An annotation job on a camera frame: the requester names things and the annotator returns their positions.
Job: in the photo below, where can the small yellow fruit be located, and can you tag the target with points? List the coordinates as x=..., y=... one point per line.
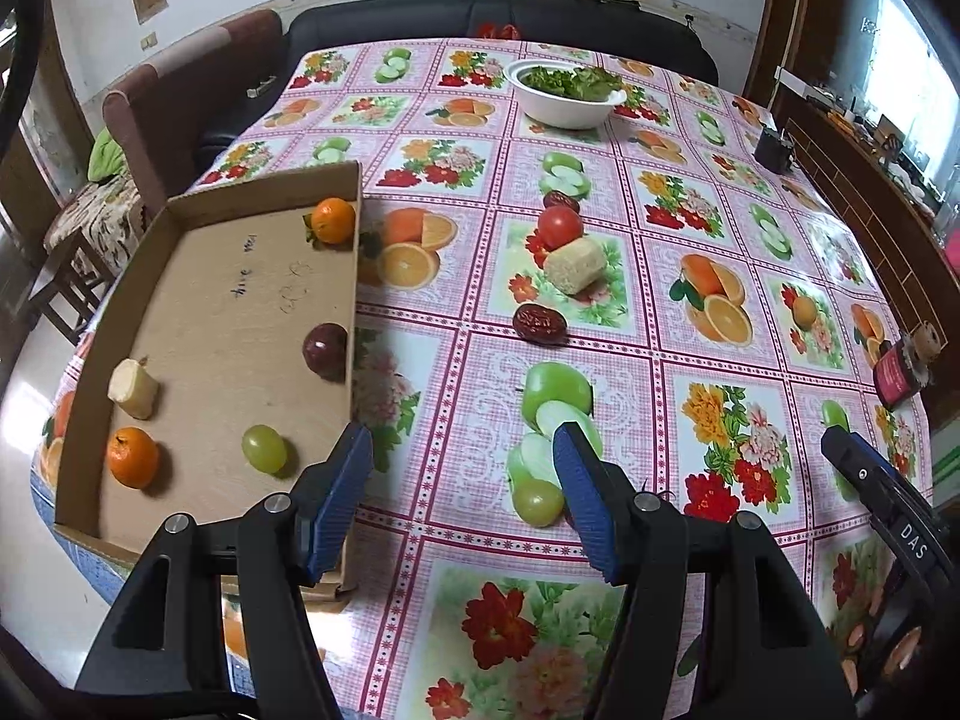
x=804, y=310

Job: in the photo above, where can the white peeled banana piece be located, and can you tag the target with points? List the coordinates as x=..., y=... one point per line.
x=133, y=390

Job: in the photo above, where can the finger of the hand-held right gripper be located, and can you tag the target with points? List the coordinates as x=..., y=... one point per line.
x=855, y=465

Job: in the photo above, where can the chair with floral cushion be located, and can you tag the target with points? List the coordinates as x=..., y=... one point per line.
x=82, y=214

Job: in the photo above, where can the brown armchair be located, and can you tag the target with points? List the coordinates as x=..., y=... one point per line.
x=187, y=82

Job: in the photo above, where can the white box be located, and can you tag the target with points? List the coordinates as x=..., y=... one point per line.
x=793, y=80

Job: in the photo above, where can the green leafy vegetables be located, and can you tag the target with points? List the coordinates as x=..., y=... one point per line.
x=577, y=82

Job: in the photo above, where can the red date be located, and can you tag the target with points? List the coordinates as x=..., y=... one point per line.
x=561, y=201
x=540, y=324

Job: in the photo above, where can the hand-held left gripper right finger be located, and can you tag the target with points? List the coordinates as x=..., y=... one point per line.
x=583, y=495

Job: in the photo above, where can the white bowl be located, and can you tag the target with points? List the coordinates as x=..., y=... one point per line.
x=562, y=112

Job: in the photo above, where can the red tomato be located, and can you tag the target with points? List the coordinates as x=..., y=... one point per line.
x=560, y=227

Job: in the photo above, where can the wooden sideboard cabinet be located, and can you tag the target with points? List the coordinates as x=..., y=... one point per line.
x=847, y=165

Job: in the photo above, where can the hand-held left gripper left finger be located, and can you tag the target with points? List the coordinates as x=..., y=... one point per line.
x=341, y=495

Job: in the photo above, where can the red item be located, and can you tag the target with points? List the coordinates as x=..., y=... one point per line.
x=499, y=31

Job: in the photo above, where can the green cloth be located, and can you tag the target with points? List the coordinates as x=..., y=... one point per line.
x=105, y=157

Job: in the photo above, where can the green grape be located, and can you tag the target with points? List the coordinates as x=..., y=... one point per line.
x=536, y=502
x=264, y=448

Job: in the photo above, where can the cardboard tray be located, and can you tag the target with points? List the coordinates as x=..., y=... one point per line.
x=217, y=300

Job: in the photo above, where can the orange with green leaf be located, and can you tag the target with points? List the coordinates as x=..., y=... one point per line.
x=335, y=221

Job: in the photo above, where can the red bottle with cork lid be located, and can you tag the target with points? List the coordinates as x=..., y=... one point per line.
x=896, y=379

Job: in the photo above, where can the black sofa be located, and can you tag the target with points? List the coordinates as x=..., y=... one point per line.
x=420, y=15

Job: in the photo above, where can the dark purple plum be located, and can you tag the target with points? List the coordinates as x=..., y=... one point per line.
x=324, y=351

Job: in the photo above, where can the paper wall notice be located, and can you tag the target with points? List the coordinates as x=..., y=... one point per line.
x=150, y=0

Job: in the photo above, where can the wall socket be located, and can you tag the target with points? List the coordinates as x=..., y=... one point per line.
x=149, y=40

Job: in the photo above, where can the floral fruit print tablecloth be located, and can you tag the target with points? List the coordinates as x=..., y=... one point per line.
x=480, y=375

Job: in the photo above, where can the plain orange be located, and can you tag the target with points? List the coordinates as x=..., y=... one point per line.
x=133, y=457

